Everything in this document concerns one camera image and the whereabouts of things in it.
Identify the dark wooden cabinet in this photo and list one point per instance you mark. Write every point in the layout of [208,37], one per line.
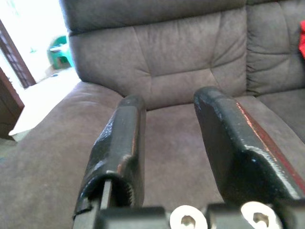
[8,105]

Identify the green plastic stool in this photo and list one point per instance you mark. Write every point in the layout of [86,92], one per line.
[59,52]

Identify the red pillow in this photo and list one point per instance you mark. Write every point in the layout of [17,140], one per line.
[302,38]

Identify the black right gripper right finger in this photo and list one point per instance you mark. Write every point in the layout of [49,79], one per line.
[228,148]

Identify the brown wooden door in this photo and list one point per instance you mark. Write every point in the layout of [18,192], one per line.
[16,59]

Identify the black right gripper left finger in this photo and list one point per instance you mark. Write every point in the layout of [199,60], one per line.
[119,143]

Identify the two-seat brown fabric sofa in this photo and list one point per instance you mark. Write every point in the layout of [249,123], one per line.
[166,59]

